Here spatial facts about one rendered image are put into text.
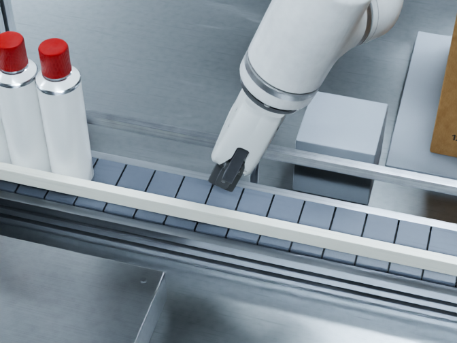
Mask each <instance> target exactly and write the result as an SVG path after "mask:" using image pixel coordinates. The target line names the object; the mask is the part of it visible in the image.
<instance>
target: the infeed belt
mask: <svg viewBox="0 0 457 343"><path fill-rule="evenodd" d="M92 164H93V170H94V173H95V176H94V180H93V182H100V183H104V184H109V185H113V186H119V187H123V188H126V189H133V190H136V191H142V192H146V193H152V194H156V195H162V196H165V197H172V198H176V199H181V200H185V201H191V202H195V203H201V204H205V205H209V206H214V207H218V208H224V209H228V210H234V211H238V212H244V213H248V214H253V215H257V216H264V217H267V218H273V219H277V220H281V221H286V222H290V223H296V224H300V225H306V226H310V227H316V228H320V229H325V230H329V231H336V232H339V233H345V234H349V235H355V236H358V237H362V238H369V239H372V240H378V241H382V242H388V243H392V244H398V245H401V246H408V247H412V248H417V249H421V250H427V251H431V252H437V253H441V254H445V255H450V256H454V257H457V231H454V230H450V229H444V228H440V227H433V226H432V230H431V232H430V225H424V224H420V223H414V222H410V221H406V220H400V222H399V225H397V224H398V221H399V220H398V219H396V218H390V217H386V216H380V215H376V214H370V213H368V216H367V219H366V215H367V213H366V212H360V211H356V210H350V209H346V208H340V207H337V209H336V211H335V206H330V205H326V204H323V203H316V202H312V201H305V205H304V206H303V204H304V200H302V199H296V198H292V197H286V196H282V195H275V197H274V199H273V193H266V192H262V191H256V190H252V189H244V192H243V188H242V187H238V186H236V187H235V189H234V191H233V192H229V191H226V190H224V189H222V188H220V187H219V186H216V185H214V186H213V184H212V183H210V182H209V181H208V180H202V179H198V178H192V177H188V176H186V177H185V178H184V176H182V175H178V174H172V173H168V172H165V171H158V170H156V172H155V170H154V169H148V168H144V167H138V166H134V165H127V167H126V164H124V163H118V162H114V161H108V160H105V159H99V160H97V158H94V157H92ZM125 168H126V169H125ZM154 172H155V174H154ZM183 180H184V181H183ZM212 187H213V188H212ZM0 191H6V192H9V193H15V194H19V195H25V196H28V197H34V198H38V199H44V200H48V201H53V202H57V203H63V204H67V205H70V206H76V207H79V208H86V209H89V210H95V211H98V212H104V213H108V214H114V215H118V216H123V217H127V218H133V219H137V220H140V221H146V222H149V223H156V224H159V225H165V226H168V227H175V228H178V229H184V230H188V231H193V232H197V233H203V234H207V235H212V236H216V237H219V238H226V239H229V240H235V241H238V242H245V243H249V244H254V245H258V246H264V247H267V248H273V249H277V250H283V251H286V252H292V253H296V254H299V255H305V256H308V257H315V258H319V259H324V260H328V261H334V262H338V263H343V264H347V265H353V266H356V267H362V268H366V269H369V270H375V271H379V272H385V273H389V274H394V275H398V276H404V277H408V278H413V279H417V280H423V281H427V282H432V283H436V284H442V285H445V286H449V287H455V288H457V276H453V275H449V274H443V273H439V272H434V271H430V270H426V269H420V268H416V267H411V266H407V265H401V264H398V263H391V262H387V261H382V260H378V259H372V258H368V257H363V256H359V255H353V254H350V253H346V252H339V251H336V250H330V249H327V248H320V247H317V246H311V245H307V244H302V243H298V242H292V241H288V240H282V239H279V238H272V237H269V236H265V235H259V234H255V233H250V232H246V231H240V230H236V229H231V228H227V227H221V226H217V225H211V224H207V223H202V222H198V221H195V220H188V219H185V218H179V217H175V216H169V215H166V214H159V213H156V212H150V211H147V210H140V209H137V208H131V207H127V206H121V205H118V204H114V203H108V202H104V201H99V200H95V199H89V198H85V197H79V196H75V195H70V194H66V193H60V192H56V191H51V190H47V189H41V188H37V187H34V186H27V185H24V184H18V183H15V182H8V181H4V180H0ZM242 193H243V194H242ZM272 199H273V200H272ZM334 211H335V212H334Z"/></svg>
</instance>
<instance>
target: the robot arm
mask: <svg viewBox="0 0 457 343"><path fill-rule="evenodd" d="M403 2H404V0H272V1H271V3H270V5H269V7H268V9H267V11H266V13H265V15H264V17H263V19H262V21H261V23H260V25H259V27H258V29H257V31H256V33H255V35H254V37H253V39H252V41H251V43H250V45H249V47H248V50H247V52H246V54H245V56H244V58H243V60H242V62H241V64H240V68H239V70H240V82H241V87H242V90H241V91H240V93H239V95H238V97H237V99H236V101H235V103H234V104H233V106H232V108H231V110H230V112H229V113H228V116H227V118H226V120H225V123H224V125H223V128H222V130H221V132H220V134H219V137H218V139H217V142H216V145H215V146H214V149H213V152H212V154H211V159H212V161H213V162H215V163H216V164H215V165H214V168H213V169H212V171H211V175H210V177H209V179H208V181H209V182H210V183H212V184H214V185H216V186H219V187H220V188H222V189H224V190H226V191H229V192H233V191H234V189H235V187H236V185H237V183H238V182H239V180H240V178H241V176H242V175H243V174H245V175H244V176H249V175H250V174H251V173H252V172H253V171H254V169H255V167H256V166H257V165H258V162H259V161H260V160H261V158H262V156H263V155H264V153H265V151H266V149H267V148H268V146H269V144H270V143H271V141H272V139H273V138H274V136H275V134H276V133H277V130H278V129H279V127H280V125H281V124H282V122H283V120H284V118H285V117H286V115H287V114H292V113H295V112H298V111H299V110H300V109H301V108H304V107H306V106H307V105H309V104H310V103H311V101H312V100H313V98H314V97H315V95H316V93H317V92H318V90H319V88H320V87H321V85H322V83H323V81H324V79H325V78H326V76H327V75H328V73H329V71H330V70H331V68H332V66H333V65H334V64H335V63H336V62H337V60H338V59H339V58H340V57H341V56H343V55H344V54H345V53H346V52H347V51H348V50H351V49H352V48H354V47H357V46H359V45H362V44H365V43H367V42H370V41H373V40H374V39H377V38H379V37H381V36H383V35H385V34H386V33H387V32H389V30H391V28H392V27H393V26H394V25H395V23H396V22H397V20H398V18H399V15H400V13H401V10H402V6H403Z"/></svg>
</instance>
